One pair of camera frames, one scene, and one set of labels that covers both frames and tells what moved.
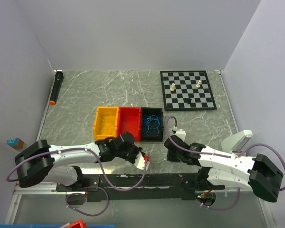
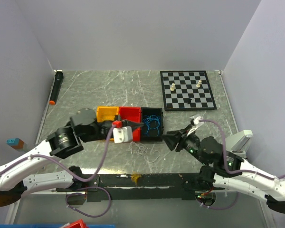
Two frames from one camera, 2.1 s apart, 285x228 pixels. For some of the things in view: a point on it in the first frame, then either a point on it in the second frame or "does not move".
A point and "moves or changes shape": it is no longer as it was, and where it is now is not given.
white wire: (155, 150) moves or changes shape
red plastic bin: (129, 119) does not move
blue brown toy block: (15, 142) does not move
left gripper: (137, 150) to (132, 123)
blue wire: (153, 122) does not move
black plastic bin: (151, 124) does not move
